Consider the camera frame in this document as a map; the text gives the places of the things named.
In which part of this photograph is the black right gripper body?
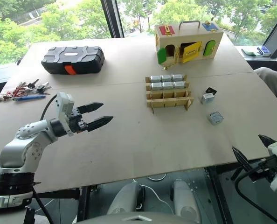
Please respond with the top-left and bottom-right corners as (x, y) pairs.
(247, 154), (277, 183)

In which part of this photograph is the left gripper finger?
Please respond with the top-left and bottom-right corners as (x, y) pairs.
(77, 102), (104, 115)
(85, 115), (114, 133)

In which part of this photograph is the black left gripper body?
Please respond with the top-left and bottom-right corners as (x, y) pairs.
(68, 107), (90, 134)

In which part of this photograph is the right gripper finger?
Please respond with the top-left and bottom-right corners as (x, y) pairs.
(231, 146), (254, 174)
(258, 134), (277, 148)

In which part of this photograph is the wooden slotted rack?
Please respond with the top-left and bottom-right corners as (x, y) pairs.
(145, 74), (195, 114)

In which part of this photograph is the green shape puzzle block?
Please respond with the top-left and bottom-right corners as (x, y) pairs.
(157, 47), (167, 65)

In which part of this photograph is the blue white small device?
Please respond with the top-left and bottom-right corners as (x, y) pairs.
(256, 45), (272, 57)

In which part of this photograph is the green arch-shaped puzzle block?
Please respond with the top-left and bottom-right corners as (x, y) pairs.
(203, 40), (216, 56)

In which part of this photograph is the yellow diamond-shaped puzzle block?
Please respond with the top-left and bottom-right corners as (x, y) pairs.
(182, 41), (203, 64)

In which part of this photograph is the wooden lock box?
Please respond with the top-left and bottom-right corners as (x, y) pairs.
(154, 20), (224, 70)

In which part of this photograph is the black headed key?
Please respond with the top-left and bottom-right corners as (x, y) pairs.
(26, 78), (40, 89)
(35, 81), (52, 92)

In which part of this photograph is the black case with orange latch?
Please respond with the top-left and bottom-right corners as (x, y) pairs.
(41, 46), (105, 76)

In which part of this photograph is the blue pen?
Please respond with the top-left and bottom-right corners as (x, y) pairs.
(13, 94), (46, 102)

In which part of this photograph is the person in grey clothes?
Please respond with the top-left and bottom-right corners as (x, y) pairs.
(255, 67), (277, 107)

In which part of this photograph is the red tagged key bundle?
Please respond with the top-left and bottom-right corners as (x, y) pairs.
(0, 81), (29, 102)

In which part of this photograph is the grey rounded robot leg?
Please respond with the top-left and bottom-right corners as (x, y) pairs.
(106, 181), (146, 216)
(170, 178), (201, 223)

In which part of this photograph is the black window pillar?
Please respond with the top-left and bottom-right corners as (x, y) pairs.
(100, 0), (125, 39)

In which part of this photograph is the green and white packet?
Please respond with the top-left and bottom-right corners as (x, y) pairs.
(241, 48), (261, 57)

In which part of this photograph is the grey robot torso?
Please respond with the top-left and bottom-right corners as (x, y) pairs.
(75, 210), (200, 224)

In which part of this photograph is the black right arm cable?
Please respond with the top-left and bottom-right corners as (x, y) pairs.
(234, 167), (277, 224)

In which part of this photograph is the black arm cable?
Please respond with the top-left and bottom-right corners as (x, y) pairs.
(234, 167), (277, 224)
(30, 94), (59, 224)

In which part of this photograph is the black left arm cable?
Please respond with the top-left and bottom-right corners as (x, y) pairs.
(30, 94), (59, 224)

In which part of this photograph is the black table frame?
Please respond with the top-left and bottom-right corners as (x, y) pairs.
(33, 185), (100, 224)

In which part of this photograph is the white floor cable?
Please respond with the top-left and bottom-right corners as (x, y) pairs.
(132, 172), (177, 215)

